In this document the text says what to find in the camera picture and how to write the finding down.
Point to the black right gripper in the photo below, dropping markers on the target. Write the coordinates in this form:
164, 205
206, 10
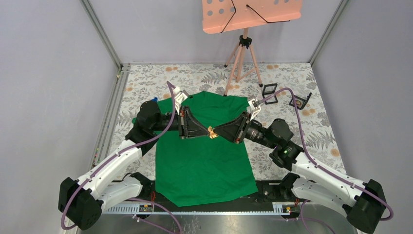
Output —
234, 131

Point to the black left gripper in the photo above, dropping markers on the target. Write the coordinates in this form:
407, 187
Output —
189, 126

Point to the orange brooch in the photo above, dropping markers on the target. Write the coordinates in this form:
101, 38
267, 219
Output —
212, 134

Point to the green t-shirt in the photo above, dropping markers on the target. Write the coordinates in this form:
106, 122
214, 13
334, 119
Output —
202, 170

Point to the black display box frame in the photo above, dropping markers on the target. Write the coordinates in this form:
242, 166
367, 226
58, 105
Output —
268, 93

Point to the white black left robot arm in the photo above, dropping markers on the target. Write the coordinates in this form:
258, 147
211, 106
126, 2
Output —
84, 199

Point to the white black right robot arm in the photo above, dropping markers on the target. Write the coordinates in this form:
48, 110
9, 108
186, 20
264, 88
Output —
361, 203

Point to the pink music stand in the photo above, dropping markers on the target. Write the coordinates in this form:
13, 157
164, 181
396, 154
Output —
221, 16

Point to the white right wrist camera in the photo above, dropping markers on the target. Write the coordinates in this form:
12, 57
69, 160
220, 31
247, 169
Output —
254, 107

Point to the black box with ring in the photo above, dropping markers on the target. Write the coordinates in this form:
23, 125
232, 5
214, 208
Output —
300, 102

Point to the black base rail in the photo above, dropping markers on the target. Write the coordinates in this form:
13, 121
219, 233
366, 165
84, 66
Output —
272, 197

